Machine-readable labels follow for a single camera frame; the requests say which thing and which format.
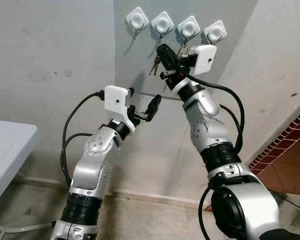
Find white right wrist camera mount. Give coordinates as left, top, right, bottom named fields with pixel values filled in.
left=192, top=45, right=217, bottom=76

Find silver keys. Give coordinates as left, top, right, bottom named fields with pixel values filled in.
left=149, top=44, right=190, bottom=77

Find white plastic table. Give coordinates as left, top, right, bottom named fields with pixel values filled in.
left=0, top=119, right=41, bottom=211

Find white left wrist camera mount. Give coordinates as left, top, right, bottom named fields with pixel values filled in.
left=104, top=85, right=136, bottom=132

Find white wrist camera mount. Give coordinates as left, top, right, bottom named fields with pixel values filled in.
left=104, top=85, right=136, bottom=132
left=192, top=45, right=217, bottom=76

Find white adhesive wall hook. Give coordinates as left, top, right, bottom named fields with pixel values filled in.
left=177, top=15, right=201, bottom=45
left=151, top=11, right=175, bottom=40
left=126, top=6, right=150, bottom=39
left=203, top=20, right=228, bottom=47

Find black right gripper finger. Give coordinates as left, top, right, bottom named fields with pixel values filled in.
left=161, top=44, right=181, bottom=65
left=156, top=46, right=175, bottom=73

